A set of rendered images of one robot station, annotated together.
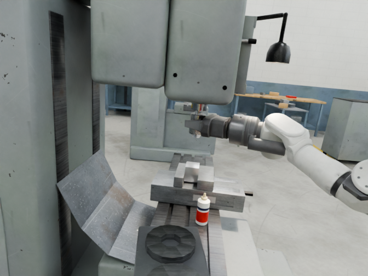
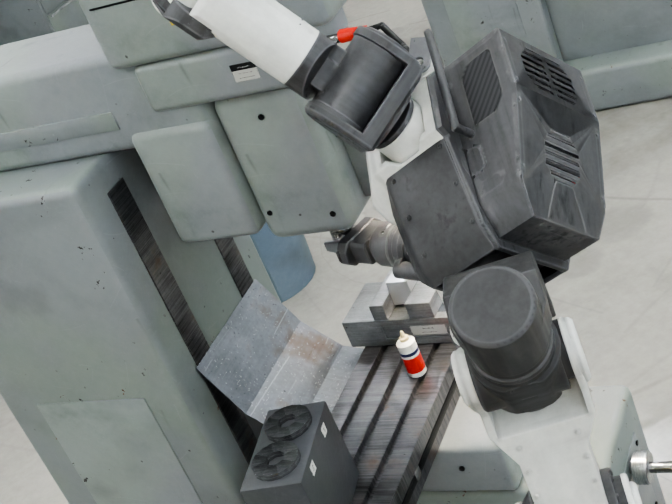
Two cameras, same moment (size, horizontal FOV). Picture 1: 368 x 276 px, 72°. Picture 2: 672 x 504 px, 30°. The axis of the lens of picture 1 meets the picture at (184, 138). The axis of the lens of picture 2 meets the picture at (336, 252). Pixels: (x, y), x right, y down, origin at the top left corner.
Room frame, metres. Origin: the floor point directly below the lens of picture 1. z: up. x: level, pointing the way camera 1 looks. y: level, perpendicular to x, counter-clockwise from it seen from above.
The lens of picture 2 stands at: (-1.16, -1.14, 2.40)
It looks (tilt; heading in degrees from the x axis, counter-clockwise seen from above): 28 degrees down; 30
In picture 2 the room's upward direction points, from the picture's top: 23 degrees counter-clockwise
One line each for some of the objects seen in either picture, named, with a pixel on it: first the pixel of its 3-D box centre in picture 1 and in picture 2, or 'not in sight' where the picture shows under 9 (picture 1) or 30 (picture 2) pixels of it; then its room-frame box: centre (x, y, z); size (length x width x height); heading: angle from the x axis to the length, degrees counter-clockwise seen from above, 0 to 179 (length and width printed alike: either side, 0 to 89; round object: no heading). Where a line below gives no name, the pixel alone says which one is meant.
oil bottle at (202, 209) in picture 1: (202, 207); (409, 351); (0.75, -0.08, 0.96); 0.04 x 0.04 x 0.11
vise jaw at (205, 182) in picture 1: (205, 177); (430, 289); (0.92, -0.10, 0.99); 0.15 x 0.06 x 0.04; 175
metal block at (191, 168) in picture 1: (191, 171); (405, 284); (0.93, -0.04, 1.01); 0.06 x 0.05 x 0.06; 175
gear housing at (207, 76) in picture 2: not in sight; (242, 46); (0.78, 0.01, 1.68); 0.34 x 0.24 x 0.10; 88
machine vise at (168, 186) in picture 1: (197, 184); (425, 303); (0.92, -0.07, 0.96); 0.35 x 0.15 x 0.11; 85
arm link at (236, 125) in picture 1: (225, 128); (379, 243); (0.74, -0.12, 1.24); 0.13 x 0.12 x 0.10; 159
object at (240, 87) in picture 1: (242, 56); (358, 143); (0.77, -0.15, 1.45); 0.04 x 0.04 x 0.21; 88
